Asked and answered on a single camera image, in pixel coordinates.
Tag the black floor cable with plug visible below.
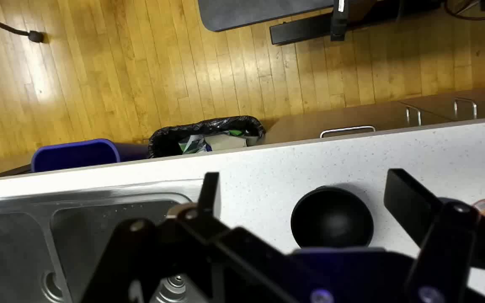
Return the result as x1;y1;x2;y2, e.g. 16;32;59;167
0;9;47;46

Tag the bin with black bag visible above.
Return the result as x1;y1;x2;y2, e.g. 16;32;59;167
148;115;266;159

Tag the blue plastic bin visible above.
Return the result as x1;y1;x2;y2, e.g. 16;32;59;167
30;139;151;174

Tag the black bowl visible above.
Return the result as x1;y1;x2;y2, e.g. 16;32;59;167
289;186;375;251

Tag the silver base cabinet handle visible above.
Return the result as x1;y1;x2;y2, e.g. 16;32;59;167
451;100;478;122
402;107;424;128

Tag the wooden base cabinet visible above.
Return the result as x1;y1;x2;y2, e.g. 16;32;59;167
264;83;485;145

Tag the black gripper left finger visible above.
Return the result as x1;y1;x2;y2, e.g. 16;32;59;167
80;171;311;303

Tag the stainless steel double sink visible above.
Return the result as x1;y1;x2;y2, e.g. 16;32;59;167
0;187;197;303

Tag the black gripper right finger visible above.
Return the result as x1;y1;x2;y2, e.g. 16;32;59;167
384;167;485;303

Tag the silver drawer handle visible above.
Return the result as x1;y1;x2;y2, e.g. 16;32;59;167
316;125;377;140

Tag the grey flat seat pad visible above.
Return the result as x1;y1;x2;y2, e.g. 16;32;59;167
197;0;340;34

